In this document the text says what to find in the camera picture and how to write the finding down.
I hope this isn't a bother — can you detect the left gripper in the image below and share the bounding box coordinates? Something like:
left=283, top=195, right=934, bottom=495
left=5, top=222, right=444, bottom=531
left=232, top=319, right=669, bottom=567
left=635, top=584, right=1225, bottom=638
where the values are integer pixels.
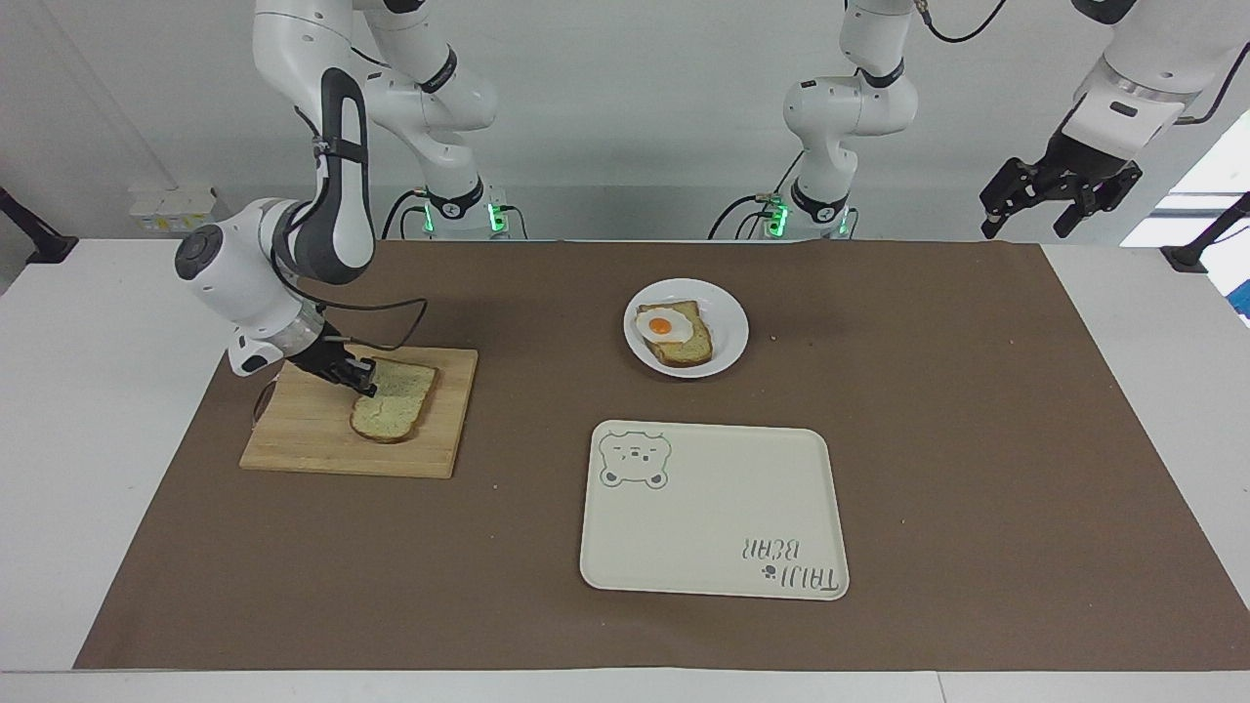
left=980, top=130, right=1145, bottom=241

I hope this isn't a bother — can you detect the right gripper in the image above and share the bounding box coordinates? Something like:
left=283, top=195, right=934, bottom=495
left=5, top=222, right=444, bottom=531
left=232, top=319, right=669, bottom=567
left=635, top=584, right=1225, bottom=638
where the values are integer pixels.
left=286, top=330, right=354, bottom=384

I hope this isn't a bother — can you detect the plain bread slice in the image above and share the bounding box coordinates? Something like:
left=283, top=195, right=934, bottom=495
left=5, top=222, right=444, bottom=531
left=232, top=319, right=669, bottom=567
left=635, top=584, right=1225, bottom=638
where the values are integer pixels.
left=350, top=357, right=439, bottom=444

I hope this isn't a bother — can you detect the white round plate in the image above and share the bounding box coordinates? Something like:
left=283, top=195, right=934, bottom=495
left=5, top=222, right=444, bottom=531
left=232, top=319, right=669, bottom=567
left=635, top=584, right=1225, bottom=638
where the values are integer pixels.
left=623, top=278, right=750, bottom=379

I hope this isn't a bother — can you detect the wooden cutting board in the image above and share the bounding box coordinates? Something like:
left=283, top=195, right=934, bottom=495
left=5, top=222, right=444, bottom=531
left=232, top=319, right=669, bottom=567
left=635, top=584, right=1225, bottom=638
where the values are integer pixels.
left=239, top=344, right=479, bottom=479

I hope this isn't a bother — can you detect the black stand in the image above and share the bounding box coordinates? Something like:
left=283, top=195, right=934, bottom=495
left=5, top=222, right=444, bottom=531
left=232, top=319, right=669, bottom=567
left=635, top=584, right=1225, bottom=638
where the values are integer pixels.
left=1160, top=191, right=1250, bottom=272
left=0, top=186, right=79, bottom=265

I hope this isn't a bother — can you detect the fried egg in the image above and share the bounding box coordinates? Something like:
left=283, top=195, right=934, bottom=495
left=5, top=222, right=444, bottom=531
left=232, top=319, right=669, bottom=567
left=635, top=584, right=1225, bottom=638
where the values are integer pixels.
left=636, top=304, right=688, bottom=343

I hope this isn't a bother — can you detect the toasted bread slice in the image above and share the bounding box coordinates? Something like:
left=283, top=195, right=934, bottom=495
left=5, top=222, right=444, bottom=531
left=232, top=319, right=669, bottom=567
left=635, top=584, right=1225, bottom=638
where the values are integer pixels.
left=636, top=300, right=715, bottom=368

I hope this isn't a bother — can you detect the cream tray with bear print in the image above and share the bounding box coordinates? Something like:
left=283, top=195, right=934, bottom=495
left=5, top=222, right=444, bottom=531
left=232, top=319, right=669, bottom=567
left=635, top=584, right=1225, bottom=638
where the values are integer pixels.
left=579, top=420, right=851, bottom=601

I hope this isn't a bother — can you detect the black cable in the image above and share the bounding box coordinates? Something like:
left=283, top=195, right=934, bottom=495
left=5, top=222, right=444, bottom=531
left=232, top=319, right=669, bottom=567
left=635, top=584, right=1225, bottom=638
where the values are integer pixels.
left=913, top=0, right=1009, bottom=45
left=273, top=273, right=429, bottom=352
left=380, top=188, right=432, bottom=240
left=1172, top=41, right=1250, bottom=126
left=709, top=193, right=784, bottom=241

